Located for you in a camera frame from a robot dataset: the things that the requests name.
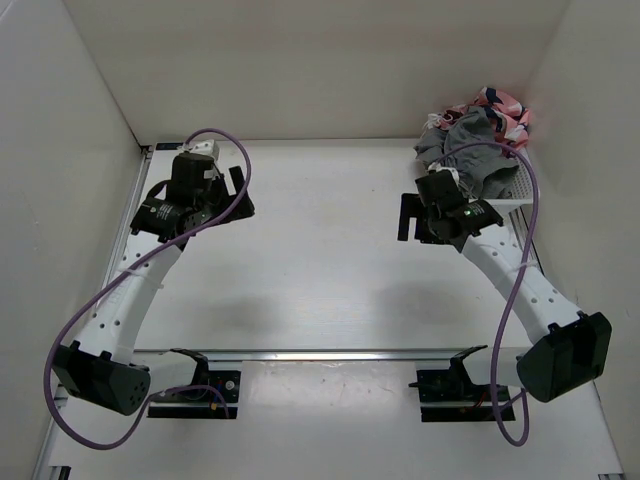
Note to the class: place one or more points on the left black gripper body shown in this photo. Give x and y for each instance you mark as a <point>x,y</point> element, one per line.
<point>211,202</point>

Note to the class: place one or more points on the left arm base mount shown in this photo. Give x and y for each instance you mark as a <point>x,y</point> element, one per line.
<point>200,387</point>

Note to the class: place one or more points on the aluminium frame rail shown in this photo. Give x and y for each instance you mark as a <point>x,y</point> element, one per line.
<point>329,355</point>

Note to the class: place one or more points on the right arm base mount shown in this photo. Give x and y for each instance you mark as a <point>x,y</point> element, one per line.
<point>446,392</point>

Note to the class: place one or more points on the grey shorts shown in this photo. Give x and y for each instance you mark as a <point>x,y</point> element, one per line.
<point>472,127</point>

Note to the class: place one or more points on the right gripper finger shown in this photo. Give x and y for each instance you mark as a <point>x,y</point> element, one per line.
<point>411,207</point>
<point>433,232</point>

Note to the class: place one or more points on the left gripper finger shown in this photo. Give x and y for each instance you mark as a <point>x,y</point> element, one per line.
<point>244,209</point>
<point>237,177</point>

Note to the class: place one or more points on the pink patterned shorts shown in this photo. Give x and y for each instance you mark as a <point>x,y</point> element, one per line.
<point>508,117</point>

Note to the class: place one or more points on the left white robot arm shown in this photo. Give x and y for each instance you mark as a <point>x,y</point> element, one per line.
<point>97,366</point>

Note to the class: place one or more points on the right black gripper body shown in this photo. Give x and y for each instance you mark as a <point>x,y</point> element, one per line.
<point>432,218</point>

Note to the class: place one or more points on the white plastic basket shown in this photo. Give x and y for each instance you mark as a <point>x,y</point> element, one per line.
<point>520,190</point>

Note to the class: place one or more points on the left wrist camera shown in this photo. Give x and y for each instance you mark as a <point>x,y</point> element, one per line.
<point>209,148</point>

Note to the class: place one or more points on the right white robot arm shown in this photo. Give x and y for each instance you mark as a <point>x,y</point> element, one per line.
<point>568,346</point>

